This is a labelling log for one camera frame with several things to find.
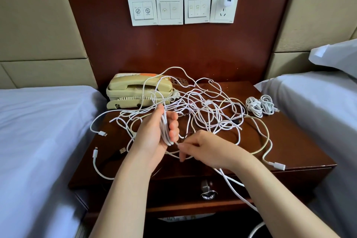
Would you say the person's left hand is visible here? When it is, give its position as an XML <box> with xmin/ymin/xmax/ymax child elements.
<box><xmin>129</xmin><ymin>104</ymin><xmax>180</xmax><ymax>171</ymax></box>

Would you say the person's right hand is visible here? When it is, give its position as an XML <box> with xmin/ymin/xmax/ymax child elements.
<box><xmin>176</xmin><ymin>130</ymin><xmax>252</xmax><ymax>171</ymax></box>

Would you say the tangle of white cables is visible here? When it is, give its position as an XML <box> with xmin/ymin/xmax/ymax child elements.
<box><xmin>109</xmin><ymin>67</ymin><xmax>286</xmax><ymax>171</ymax></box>

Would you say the cream cable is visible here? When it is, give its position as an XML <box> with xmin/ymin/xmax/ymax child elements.
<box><xmin>240</xmin><ymin>113</ymin><xmax>272</xmax><ymax>157</ymax></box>

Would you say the dark wooden drawer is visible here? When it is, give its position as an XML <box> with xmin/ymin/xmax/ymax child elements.
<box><xmin>84</xmin><ymin>176</ymin><xmax>324</xmax><ymax>216</ymax></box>

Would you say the person's left forearm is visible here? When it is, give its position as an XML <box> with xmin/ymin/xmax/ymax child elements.
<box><xmin>89</xmin><ymin>160</ymin><xmax>160</xmax><ymax>238</ymax></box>

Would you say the person's right forearm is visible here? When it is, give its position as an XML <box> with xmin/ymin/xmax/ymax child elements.
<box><xmin>234</xmin><ymin>151</ymin><xmax>340</xmax><ymax>238</ymax></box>

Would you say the wooden nightstand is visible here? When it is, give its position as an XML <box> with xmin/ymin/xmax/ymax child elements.
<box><xmin>68</xmin><ymin>81</ymin><xmax>337</xmax><ymax>238</ymax></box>

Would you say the white crumpled bag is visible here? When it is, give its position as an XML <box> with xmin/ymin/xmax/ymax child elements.
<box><xmin>159</xmin><ymin>213</ymin><xmax>215</xmax><ymax>222</ymax></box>

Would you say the left bed white sheet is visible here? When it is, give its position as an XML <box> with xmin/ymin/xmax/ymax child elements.
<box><xmin>0</xmin><ymin>86</ymin><xmax>107</xmax><ymax>238</ymax></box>

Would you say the bed white sheet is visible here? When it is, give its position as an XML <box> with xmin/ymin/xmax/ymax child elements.
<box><xmin>254</xmin><ymin>70</ymin><xmax>357</xmax><ymax>238</ymax></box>
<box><xmin>0</xmin><ymin>86</ymin><xmax>107</xmax><ymax>238</ymax></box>

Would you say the right bed white sheet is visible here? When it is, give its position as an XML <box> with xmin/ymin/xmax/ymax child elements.
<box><xmin>254</xmin><ymin>70</ymin><xmax>357</xmax><ymax>238</ymax></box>

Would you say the white pillow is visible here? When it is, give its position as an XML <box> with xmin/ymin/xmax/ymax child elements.
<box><xmin>308</xmin><ymin>39</ymin><xmax>357</xmax><ymax>78</ymax></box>

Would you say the beige padded headboard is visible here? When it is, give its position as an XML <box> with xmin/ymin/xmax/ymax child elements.
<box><xmin>265</xmin><ymin>0</ymin><xmax>357</xmax><ymax>80</ymax></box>
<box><xmin>0</xmin><ymin>0</ymin><xmax>98</xmax><ymax>90</ymax></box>

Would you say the metal ring drawer handle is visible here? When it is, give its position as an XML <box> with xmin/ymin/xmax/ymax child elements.
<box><xmin>200</xmin><ymin>179</ymin><xmax>218</xmax><ymax>200</ymax></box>

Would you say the thin black cable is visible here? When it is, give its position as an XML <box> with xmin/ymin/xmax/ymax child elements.
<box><xmin>99</xmin><ymin>150</ymin><xmax>126</xmax><ymax>166</ymax></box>

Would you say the beige corded telephone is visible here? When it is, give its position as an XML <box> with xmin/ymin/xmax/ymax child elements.
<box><xmin>106</xmin><ymin>73</ymin><xmax>180</xmax><ymax>110</ymax></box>

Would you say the dark wooden wall panel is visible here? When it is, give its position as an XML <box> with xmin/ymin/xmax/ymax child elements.
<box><xmin>57</xmin><ymin>0</ymin><xmax>299</xmax><ymax>88</ymax></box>

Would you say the white two-button wall switch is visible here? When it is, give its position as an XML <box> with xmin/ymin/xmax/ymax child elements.
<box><xmin>127</xmin><ymin>0</ymin><xmax>157</xmax><ymax>26</ymax></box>

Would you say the white double rocker wall switch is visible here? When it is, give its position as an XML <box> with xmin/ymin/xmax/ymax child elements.
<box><xmin>155</xmin><ymin>0</ymin><xmax>184</xmax><ymax>25</ymax></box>

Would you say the white triple rocker wall switch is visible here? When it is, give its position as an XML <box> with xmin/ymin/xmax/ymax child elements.
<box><xmin>184</xmin><ymin>0</ymin><xmax>212</xmax><ymax>24</ymax></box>

